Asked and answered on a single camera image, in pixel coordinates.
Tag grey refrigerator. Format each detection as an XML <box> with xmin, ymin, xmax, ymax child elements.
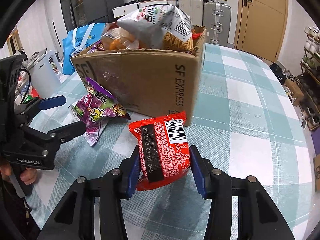
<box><xmin>81</xmin><ymin>0</ymin><xmax>125</xmax><ymax>24</ymax></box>

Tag purple candy packet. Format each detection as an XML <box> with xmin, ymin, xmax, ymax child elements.
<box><xmin>76</xmin><ymin>77</ymin><xmax>132</xmax><ymax>147</ymax></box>

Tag teal checked tablecloth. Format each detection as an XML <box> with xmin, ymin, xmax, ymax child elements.
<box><xmin>25</xmin><ymin>42</ymin><xmax>315</xmax><ymax>240</ymax></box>

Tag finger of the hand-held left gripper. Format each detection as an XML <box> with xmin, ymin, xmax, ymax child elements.
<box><xmin>17</xmin><ymin>95</ymin><xmax>67</xmax><ymax>125</ymax></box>
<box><xmin>44</xmin><ymin>121</ymin><xmax>87</xmax><ymax>147</ymax></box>

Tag white suitcase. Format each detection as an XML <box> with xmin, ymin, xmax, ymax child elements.
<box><xmin>178</xmin><ymin>0</ymin><xmax>204</xmax><ymax>25</ymax></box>

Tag white curtain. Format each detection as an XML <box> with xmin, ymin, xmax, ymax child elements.
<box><xmin>16</xmin><ymin>2</ymin><xmax>63</xmax><ymax>63</ymax></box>

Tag maroon snack packet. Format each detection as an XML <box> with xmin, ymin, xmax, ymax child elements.
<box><xmin>90</xmin><ymin>43</ymin><xmax>106</xmax><ymax>53</ymax></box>

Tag black sneakers pair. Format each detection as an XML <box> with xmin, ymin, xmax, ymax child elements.
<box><xmin>269</xmin><ymin>62</ymin><xmax>288</xmax><ymax>84</ymax></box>

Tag person's left hand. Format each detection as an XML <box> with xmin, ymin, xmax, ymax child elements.
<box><xmin>0</xmin><ymin>159</ymin><xmax>38</xmax><ymax>187</ymax></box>

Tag noodle snack packet with barcode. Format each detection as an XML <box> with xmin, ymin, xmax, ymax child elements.
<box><xmin>116</xmin><ymin>4</ymin><xmax>194</xmax><ymax>52</ymax></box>

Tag wooden door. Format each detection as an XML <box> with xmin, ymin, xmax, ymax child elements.
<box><xmin>235</xmin><ymin>0</ymin><xmax>288</xmax><ymax>59</ymax></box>

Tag printed brown carton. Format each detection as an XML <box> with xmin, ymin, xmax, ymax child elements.
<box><xmin>312</xmin><ymin>154</ymin><xmax>320</xmax><ymax>193</ymax></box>

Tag white drawer desk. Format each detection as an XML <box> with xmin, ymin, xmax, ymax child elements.
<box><xmin>112</xmin><ymin>0</ymin><xmax>180</xmax><ymax>18</ymax></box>

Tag black cable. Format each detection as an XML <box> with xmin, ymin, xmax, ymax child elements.
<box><xmin>21</xmin><ymin>69</ymin><xmax>32</xmax><ymax>103</ymax></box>

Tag blue cartoon tote bag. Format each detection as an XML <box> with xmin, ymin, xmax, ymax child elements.
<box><xmin>62</xmin><ymin>23</ymin><xmax>105</xmax><ymax>75</ymax></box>

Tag dark glass-door cabinet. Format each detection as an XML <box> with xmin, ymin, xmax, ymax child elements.
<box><xmin>59</xmin><ymin>0</ymin><xmax>84</xmax><ymax>29</ymax></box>

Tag white sneakers pair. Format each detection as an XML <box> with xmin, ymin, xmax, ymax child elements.
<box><xmin>299</xmin><ymin>110</ymin><xmax>320</xmax><ymax>130</ymax></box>

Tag rows of assorted shoes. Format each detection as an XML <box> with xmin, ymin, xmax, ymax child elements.
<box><xmin>299</xmin><ymin>25</ymin><xmax>320</xmax><ymax>128</ymax></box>

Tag silver suitcase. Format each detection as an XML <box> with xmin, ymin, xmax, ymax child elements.
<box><xmin>203</xmin><ymin>1</ymin><xmax>232</xmax><ymax>47</ymax></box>

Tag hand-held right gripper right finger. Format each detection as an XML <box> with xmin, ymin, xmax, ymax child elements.
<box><xmin>189</xmin><ymin>145</ymin><xmax>296</xmax><ymax>240</ymax></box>

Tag small brown cardboard box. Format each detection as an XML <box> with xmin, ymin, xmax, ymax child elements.
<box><xmin>284</xmin><ymin>79</ymin><xmax>304</xmax><ymax>107</ymax></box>

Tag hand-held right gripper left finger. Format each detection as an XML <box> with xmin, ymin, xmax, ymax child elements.
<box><xmin>37</xmin><ymin>152</ymin><xmax>141</xmax><ymax>240</ymax></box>

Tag clear bread packet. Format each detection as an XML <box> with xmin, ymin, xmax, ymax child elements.
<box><xmin>101</xmin><ymin>22</ymin><xmax>139</xmax><ymax>52</ymax></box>

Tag red instant noodle packet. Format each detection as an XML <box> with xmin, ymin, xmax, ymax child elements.
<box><xmin>129</xmin><ymin>111</ymin><xmax>192</xmax><ymax>192</ymax></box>

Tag wooden shoe rack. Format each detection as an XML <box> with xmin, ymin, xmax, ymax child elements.
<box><xmin>299</xmin><ymin>25</ymin><xmax>320</xmax><ymax>130</ymax></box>

